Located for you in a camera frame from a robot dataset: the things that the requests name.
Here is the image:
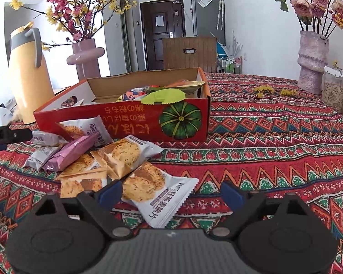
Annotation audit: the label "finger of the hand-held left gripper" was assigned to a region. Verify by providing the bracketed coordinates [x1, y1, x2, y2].
[4, 128, 33, 143]

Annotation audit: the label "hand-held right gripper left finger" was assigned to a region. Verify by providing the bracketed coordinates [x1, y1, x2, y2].
[34, 180, 135, 239]

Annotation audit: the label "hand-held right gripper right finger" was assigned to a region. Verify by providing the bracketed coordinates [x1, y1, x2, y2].
[210, 181, 313, 238]

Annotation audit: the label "large white cookie snack packet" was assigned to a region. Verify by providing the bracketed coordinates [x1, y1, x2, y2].
[121, 162, 200, 229]

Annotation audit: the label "pink foil snack packet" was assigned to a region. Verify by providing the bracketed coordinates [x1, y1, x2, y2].
[42, 134, 98, 172]

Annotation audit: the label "red pumpkin-print cardboard box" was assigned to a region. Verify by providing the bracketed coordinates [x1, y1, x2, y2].
[34, 67, 212, 143]

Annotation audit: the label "red cartoon-print snack packet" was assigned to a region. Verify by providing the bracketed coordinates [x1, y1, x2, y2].
[123, 87, 155, 102]

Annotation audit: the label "orange cream-edged snack packet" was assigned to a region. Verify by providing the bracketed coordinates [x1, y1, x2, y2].
[163, 80, 206, 95]

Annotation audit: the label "small white snack packet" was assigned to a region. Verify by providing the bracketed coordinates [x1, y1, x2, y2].
[32, 130, 66, 147]
[24, 146, 61, 172]

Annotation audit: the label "white plastic bag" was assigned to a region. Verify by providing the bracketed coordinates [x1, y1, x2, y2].
[0, 100, 18, 127]

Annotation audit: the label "orange cookie snack packet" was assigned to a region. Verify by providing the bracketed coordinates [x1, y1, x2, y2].
[61, 153, 108, 177]
[56, 168, 108, 198]

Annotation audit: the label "yellow thermos jug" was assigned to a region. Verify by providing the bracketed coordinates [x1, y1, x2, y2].
[7, 21, 55, 124]

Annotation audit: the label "light green snack packet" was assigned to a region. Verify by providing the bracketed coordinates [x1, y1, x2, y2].
[140, 88, 187, 105]

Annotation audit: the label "rack with bottles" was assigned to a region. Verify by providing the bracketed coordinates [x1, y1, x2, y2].
[216, 55, 243, 75]

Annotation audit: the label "pink and yellow blossom branches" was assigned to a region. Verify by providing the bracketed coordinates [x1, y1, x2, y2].
[4, 0, 140, 52]

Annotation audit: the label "wooden chair back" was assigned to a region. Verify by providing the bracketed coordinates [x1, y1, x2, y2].
[162, 36, 218, 73]

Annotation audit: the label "clear lidded food container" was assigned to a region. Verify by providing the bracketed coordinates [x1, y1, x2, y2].
[321, 66, 343, 115]

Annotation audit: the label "white feather bundle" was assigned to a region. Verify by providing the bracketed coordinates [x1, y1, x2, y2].
[217, 30, 243, 60]

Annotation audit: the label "mottled pink tall vase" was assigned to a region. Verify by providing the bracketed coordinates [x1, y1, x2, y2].
[297, 30, 330, 95]

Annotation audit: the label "dark brown door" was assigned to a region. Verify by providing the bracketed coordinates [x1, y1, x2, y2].
[140, 0, 187, 71]

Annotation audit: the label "grey refrigerator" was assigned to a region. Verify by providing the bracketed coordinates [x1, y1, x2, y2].
[191, 0, 226, 46]

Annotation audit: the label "hanging white umbrellas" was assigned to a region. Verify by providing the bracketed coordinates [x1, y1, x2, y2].
[216, 0, 226, 30]

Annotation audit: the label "dried rose bouquet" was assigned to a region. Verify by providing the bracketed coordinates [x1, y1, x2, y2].
[264, 0, 343, 37]

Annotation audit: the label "pink ring-shaped vase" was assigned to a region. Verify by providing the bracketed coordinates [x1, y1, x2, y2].
[66, 38, 105, 81]

